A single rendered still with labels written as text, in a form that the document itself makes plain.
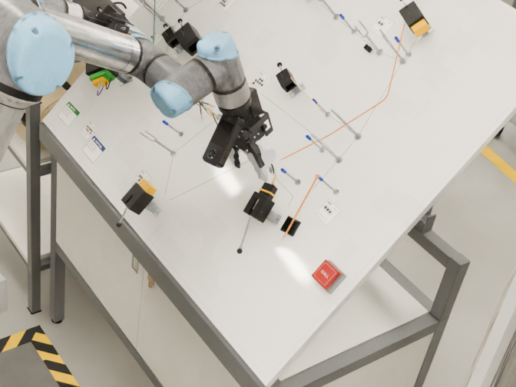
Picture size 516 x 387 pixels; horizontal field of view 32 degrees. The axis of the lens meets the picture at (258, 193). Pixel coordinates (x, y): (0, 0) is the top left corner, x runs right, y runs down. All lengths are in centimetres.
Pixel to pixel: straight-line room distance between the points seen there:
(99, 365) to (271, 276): 123
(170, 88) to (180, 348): 94
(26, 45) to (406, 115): 102
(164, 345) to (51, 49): 128
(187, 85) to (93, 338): 173
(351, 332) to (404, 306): 20
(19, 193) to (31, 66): 214
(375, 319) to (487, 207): 205
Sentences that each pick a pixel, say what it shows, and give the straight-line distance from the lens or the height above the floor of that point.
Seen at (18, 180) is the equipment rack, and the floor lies 24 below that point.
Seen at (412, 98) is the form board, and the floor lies 139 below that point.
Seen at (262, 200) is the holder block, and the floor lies 115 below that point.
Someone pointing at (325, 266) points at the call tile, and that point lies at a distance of 202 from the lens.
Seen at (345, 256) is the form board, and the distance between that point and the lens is 204.
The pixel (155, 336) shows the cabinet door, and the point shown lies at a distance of 257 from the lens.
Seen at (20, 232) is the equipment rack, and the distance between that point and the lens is 336.
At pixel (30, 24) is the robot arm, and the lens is 143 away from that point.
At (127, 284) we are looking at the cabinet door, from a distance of 262.
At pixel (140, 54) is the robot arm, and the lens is 178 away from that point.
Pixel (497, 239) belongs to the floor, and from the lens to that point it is 418.
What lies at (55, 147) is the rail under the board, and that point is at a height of 85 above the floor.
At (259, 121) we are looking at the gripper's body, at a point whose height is 141.
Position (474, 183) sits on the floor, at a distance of 449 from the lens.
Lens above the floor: 241
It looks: 37 degrees down
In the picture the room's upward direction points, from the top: 10 degrees clockwise
